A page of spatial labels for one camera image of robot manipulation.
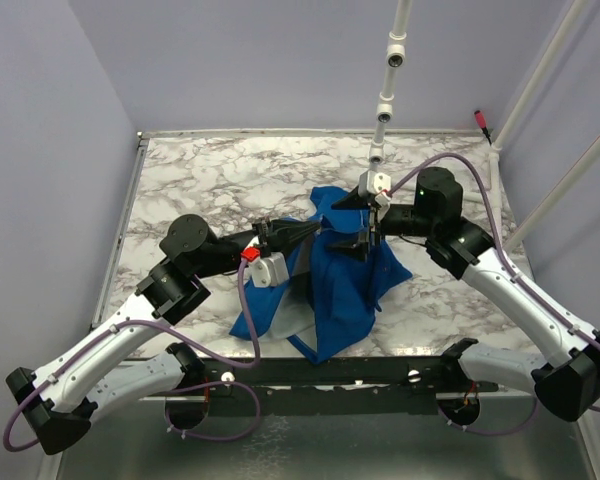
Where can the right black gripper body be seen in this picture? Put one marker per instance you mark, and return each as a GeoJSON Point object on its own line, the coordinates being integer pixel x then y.
{"type": "Point", "coordinates": [404, 220]}

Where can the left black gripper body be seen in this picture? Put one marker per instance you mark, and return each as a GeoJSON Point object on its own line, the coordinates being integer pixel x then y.
{"type": "Point", "coordinates": [227, 260]}

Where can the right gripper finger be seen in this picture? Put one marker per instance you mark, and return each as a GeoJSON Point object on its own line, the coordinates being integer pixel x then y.
{"type": "Point", "coordinates": [352, 201]}
{"type": "Point", "coordinates": [355, 248]}

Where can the blue jacket with white lining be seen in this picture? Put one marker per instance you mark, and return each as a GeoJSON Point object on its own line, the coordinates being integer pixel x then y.
{"type": "Point", "coordinates": [331, 301]}

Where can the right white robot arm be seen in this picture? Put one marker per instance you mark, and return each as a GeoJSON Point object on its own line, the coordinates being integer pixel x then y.
{"type": "Point", "coordinates": [564, 375]}

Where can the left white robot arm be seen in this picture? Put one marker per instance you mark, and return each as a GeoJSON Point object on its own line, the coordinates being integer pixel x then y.
{"type": "Point", "coordinates": [137, 351]}

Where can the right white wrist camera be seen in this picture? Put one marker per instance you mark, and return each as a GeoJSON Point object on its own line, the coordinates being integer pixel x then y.
{"type": "Point", "coordinates": [373, 187]}

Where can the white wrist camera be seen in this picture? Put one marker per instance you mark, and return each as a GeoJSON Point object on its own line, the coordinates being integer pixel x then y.
{"type": "Point", "coordinates": [268, 271]}
{"type": "Point", "coordinates": [373, 187]}

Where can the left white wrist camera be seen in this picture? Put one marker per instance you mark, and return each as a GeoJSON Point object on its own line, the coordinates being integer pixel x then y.
{"type": "Point", "coordinates": [268, 271]}

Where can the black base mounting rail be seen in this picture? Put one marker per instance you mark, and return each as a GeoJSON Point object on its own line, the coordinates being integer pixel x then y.
{"type": "Point", "coordinates": [339, 386]}

